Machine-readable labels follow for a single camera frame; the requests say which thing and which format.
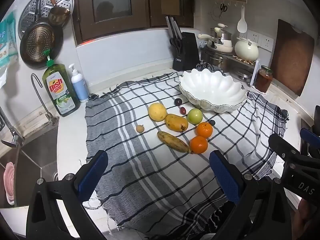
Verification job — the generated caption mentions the white wall socket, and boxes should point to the white wall socket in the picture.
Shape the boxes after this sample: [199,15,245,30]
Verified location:
[247,31,260,43]
[259,35,274,53]

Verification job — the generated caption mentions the glass jar of sauce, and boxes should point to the glass jar of sauce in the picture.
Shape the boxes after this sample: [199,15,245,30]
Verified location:
[254,65,273,93]

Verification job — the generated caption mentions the spotted small banana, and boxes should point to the spotted small banana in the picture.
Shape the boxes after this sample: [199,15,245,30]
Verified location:
[157,131,192,154]

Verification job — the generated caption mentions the brown framed window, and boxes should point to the brown framed window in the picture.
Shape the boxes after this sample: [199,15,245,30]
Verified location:
[70,0,194,46]

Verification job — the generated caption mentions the orange tangerine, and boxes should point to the orange tangerine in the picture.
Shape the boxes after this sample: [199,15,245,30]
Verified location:
[196,122,213,139]
[189,136,208,154]

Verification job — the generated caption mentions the brown wooden cutting board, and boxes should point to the brown wooden cutting board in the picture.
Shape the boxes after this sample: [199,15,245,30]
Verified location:
[270,19,315,97]

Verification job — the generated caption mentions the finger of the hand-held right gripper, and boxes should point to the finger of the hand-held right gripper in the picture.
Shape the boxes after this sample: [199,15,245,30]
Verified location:
[300,128,320,155]
[269,133,304,164]

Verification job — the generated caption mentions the teal wipes packet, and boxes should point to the teal wipes packet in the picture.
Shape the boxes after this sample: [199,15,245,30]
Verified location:
[0,11,19,88]

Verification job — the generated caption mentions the thin gooseneck faucet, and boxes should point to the thin gooseneck faucet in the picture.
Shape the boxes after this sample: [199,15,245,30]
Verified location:
[31,73,60,125]

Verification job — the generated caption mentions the steel steamer pot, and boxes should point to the steel steamer pot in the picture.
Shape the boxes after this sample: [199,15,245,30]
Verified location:
[210,23,232,45]

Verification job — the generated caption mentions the yellow mango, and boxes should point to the yellow mango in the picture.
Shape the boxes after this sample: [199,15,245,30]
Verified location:
[165,114,189,132]

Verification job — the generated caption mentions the steel sink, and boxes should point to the steel sink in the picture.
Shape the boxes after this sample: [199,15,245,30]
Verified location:
[0,125,59,208]

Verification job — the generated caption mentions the white blue pump bottle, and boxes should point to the white blue pump bottle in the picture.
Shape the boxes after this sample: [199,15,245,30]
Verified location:
[68,64,90,103]

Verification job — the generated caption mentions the green dish soap bottle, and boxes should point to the green dish soap bottle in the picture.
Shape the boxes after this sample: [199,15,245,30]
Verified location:
[42,51,81,117]

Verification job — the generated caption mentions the white counter shelf rack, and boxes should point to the white counter shelf rack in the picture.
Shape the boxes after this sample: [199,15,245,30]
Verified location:
[200,47,260,87]

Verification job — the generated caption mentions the green apple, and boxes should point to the green apple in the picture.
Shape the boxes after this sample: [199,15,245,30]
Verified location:
[187,108,203,125]

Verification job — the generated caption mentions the white scalloped bowl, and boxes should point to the white scalloped bowl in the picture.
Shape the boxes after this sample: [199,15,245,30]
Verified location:
[178,68,248,113]

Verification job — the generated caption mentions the cream ceramic pot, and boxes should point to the cream ceramic pot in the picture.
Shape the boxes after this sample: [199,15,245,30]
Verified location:
[234,37,259,62]

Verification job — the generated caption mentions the steel sink faucet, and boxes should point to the steel sink faucet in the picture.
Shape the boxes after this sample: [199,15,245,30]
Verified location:
[0,105,25,148]

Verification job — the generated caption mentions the yellow lemon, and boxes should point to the yellow lemon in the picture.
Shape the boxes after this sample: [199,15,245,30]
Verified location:
[148,103,167,122]

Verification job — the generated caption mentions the cream saucepan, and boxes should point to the cream saucepan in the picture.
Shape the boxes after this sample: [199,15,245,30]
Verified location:
[197,33,233,53]

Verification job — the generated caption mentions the white rice paddle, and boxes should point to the white rice paddle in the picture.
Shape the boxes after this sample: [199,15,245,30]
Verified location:
[237,5,248,33]

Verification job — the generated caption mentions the round perforated strainer pan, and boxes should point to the round perforated strainer pan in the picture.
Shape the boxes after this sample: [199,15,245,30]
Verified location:
[19,0,63,68]

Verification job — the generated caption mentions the black kitchen scissors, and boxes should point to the black kitchen scissors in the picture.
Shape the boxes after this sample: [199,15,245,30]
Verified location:
[169,37,182,55]

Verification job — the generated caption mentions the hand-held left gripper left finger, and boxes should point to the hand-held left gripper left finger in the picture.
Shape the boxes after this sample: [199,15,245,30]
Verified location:
[26,149,109,240]

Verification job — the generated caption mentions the small brass pot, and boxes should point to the small brass pot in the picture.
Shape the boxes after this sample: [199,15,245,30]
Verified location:
[48,0,71,27]

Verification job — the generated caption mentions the wooden trivet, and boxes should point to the wooden trivet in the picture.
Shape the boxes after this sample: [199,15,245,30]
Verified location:
[232,55,257,64]

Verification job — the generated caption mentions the steel stockpot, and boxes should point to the steel stockpot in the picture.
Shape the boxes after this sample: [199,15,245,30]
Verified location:
[201,49,228,73]

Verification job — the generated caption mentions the steel pot lid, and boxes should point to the steel pot lid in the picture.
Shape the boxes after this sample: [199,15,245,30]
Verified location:
[236,70,253,80]

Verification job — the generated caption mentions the steel handled knife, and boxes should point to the steel handled knife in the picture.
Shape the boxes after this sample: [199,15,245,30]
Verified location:
[165,16,177,39]
[171,17,183,39]

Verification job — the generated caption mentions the person's right hand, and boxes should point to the person's right hand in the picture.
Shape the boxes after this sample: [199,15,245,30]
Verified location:
[292,198,320,240]

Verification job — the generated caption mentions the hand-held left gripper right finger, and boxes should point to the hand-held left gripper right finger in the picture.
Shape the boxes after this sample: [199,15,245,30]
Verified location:
[209,150,293,240]

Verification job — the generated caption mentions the black knife block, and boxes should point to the black knife block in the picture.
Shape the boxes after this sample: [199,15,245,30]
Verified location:
[172,32,201,71]

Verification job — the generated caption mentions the grey white checked cloth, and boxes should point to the grey white checked cloth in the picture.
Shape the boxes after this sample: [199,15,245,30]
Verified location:
[84,62,289,240]

